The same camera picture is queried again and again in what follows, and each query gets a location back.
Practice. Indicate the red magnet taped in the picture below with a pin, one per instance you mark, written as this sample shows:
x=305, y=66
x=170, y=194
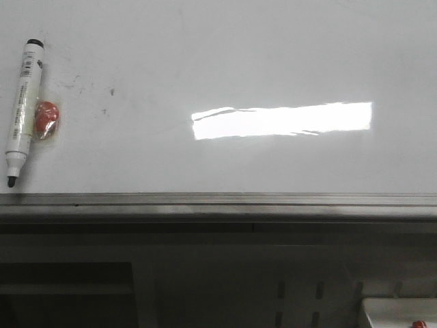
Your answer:
x=47, y=117

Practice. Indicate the white whiteboard marker black tip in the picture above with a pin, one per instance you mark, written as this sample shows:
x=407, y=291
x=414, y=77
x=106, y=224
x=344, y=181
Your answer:
x=27, y=94

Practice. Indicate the red capped whiteboard marker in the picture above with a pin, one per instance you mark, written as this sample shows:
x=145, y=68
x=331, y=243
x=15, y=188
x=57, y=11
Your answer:
x=419, y=324

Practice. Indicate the grey perforated metal stand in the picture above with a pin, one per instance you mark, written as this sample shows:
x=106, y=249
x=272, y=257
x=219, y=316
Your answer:
x=210, y=275

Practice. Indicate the white whiteboard with metal frame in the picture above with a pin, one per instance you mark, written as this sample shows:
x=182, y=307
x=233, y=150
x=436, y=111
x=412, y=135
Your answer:
x=249, y=110

